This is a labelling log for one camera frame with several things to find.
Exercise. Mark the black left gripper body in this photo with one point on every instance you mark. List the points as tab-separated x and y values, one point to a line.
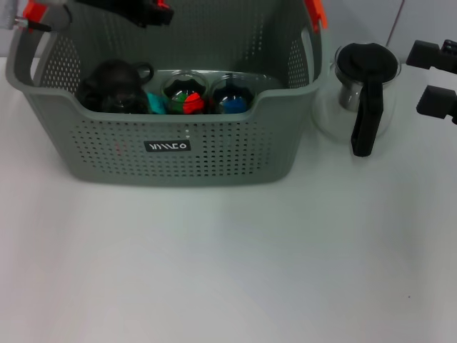
114	6

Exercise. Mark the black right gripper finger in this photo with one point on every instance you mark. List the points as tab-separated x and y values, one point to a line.
425	53
435	101

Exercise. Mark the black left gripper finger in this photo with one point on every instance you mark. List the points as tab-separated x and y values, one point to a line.
159	16

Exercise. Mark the glass jar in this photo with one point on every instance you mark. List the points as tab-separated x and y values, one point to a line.
185	82

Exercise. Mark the teal toy brick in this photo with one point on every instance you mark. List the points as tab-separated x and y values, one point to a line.
156	103

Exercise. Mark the narrow green toy brick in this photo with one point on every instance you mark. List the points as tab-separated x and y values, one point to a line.
180	101

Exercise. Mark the orange-red sloped toy brick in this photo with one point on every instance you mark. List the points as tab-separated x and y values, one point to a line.
194	101

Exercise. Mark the glass teacup black sleeve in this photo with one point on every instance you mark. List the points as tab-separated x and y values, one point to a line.
250	94
125	103

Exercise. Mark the blue toy brick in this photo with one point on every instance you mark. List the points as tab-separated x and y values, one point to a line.
235	105

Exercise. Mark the grey perforated storage bin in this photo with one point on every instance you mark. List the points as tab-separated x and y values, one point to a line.
232	153

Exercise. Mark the black clay teapot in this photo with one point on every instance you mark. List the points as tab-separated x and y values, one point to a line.
114	75

